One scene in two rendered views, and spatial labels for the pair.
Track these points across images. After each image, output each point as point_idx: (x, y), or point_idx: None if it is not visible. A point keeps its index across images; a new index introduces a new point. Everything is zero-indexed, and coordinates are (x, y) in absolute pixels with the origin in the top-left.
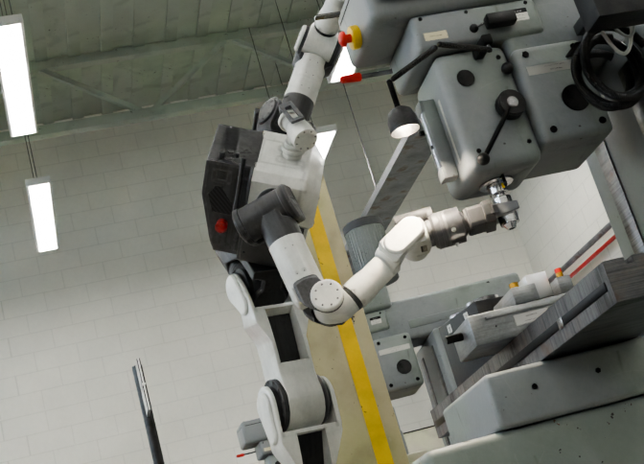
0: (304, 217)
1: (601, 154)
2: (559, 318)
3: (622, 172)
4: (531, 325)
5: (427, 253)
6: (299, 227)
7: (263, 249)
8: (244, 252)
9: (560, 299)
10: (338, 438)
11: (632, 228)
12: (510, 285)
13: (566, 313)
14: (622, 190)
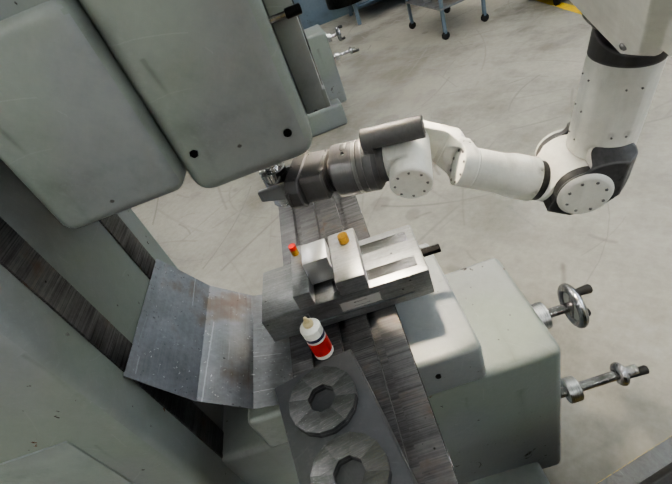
0: (589, 23)
1: (0, 240)
2: (361, 211)
3: (53, 254)
4: (368, 234)
5: (397, 195)
6: (591, 39)
7: None
8: None
9: (355, 197)
10: None
11: (102, 327)
12: (346, 233)
13: (358, 204)
14: (66, 280)
